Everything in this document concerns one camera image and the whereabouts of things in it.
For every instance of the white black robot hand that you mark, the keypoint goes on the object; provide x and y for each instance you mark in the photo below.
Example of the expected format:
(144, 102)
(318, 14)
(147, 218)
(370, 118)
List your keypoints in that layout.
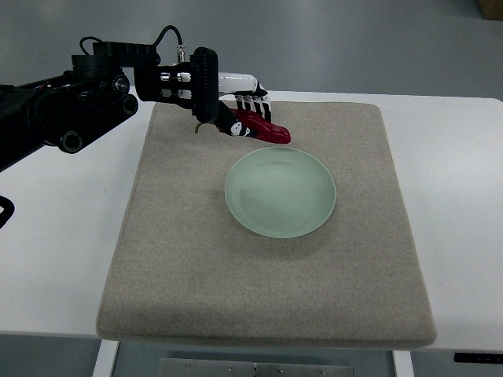
(250, 96)

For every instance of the red chili pepper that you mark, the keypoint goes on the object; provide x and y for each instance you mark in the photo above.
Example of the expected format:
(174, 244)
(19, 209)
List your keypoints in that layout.
(267, 127)

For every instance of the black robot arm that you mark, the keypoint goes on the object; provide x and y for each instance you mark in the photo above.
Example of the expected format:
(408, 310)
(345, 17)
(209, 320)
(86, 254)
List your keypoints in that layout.
(101, 91)

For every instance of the light green plate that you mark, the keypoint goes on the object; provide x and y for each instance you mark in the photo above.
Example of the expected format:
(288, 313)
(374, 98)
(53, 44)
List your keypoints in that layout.
(280, 192)

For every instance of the metal table crossbar plate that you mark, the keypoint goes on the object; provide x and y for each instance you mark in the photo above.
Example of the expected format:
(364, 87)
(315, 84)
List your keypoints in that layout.
(199, 367)

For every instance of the brown cardboard box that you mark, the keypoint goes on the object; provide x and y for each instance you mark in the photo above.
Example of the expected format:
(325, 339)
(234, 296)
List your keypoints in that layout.
(491, 9)

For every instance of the left white table leg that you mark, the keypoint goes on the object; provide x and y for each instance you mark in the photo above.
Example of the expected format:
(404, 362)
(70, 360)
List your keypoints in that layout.
(106, 358)

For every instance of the white table leg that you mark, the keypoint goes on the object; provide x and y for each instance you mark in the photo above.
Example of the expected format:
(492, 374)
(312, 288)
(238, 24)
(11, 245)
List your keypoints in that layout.
(106, 358)
(403, 364)

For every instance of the right white table leg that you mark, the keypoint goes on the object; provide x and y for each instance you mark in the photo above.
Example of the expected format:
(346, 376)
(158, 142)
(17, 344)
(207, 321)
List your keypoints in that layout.
(403, 364)

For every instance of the black table control panel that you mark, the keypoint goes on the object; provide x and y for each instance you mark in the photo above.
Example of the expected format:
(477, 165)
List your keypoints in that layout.
(478, 358)

